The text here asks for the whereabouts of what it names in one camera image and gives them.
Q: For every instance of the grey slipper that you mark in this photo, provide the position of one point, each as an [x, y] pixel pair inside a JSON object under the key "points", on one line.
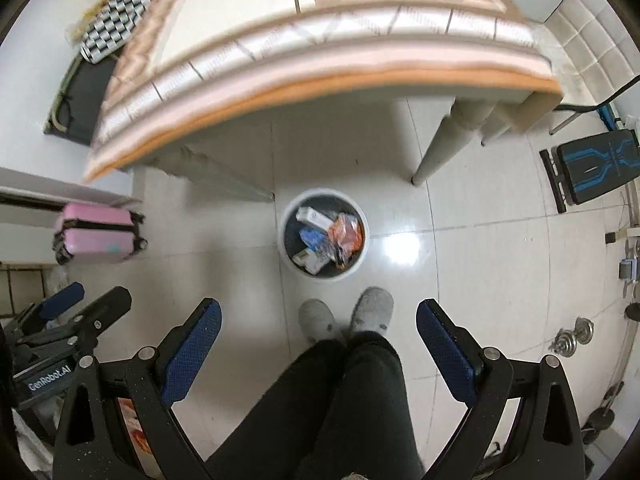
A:
{"points": [[316, 320], [372, 310]]}

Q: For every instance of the grey power adapter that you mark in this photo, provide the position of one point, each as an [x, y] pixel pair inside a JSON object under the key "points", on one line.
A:
{"points": [[628, 270]]}

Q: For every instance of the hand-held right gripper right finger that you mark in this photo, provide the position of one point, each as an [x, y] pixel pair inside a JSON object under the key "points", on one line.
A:
{"points": [[447, 355]]}

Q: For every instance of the person's leg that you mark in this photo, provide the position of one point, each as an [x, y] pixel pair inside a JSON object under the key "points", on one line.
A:
{"points": [[290, 410], [385, 400]]}

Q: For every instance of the orange plastic bag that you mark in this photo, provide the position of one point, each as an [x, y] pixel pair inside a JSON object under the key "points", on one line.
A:
{"points": [[346, 230]]}

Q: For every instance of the person's right leg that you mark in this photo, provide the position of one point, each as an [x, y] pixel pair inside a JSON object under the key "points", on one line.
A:
{"points": [[385, 400]]}

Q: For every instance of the white padded chair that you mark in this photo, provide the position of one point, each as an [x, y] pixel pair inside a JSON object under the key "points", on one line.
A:
{"points": [[585, 25]]}

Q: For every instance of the metal dumbbell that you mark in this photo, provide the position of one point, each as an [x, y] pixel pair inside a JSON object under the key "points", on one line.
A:
{"points": [[570, 340]]}

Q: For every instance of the orange printed paper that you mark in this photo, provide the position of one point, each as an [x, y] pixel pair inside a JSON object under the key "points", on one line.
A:
{"points": [[132, 430]]}

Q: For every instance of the black white checkered cloth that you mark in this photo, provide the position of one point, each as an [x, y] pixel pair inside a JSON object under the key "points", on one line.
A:
{"points": [[112, 22]]}

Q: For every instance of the black blue weight bench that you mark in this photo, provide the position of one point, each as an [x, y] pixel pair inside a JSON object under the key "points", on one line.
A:
{"points": [[595, 165]]}

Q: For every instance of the person's left leg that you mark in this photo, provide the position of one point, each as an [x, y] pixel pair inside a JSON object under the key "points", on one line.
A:
{"points": [[290, 410]]}

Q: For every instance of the blue wrapper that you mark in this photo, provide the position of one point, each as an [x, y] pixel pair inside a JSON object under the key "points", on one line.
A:
{"points": [[310, 236]]}

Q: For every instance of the green white medicine box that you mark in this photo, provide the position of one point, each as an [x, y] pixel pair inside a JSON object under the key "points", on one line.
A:
{"points": [[310, 262]]}

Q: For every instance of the patterned tablecloth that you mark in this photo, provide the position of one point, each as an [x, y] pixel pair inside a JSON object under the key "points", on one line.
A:
{"points": [[300, 60]]}

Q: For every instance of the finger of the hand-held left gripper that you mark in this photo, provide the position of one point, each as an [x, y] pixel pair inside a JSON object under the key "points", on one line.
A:
{"points": [[102, 312], [62, 301]]}

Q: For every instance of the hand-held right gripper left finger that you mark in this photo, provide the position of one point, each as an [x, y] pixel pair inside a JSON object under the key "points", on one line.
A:
{"points": [[192, 355]]}

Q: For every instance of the white round trash bin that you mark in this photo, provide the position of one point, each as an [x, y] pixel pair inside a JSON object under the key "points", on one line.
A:
{"points": [[287, 255]]}

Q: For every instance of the black weight plate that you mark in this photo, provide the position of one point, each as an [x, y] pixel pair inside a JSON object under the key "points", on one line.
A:
{"points": [[600, 419]]}

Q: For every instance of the pink white long box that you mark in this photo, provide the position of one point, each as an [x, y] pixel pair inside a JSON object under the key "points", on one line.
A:
{"points": [[312, 216]]}

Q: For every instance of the pink suitcase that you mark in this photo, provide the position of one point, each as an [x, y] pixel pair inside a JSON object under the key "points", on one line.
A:
{"points": [[92, 232]]}

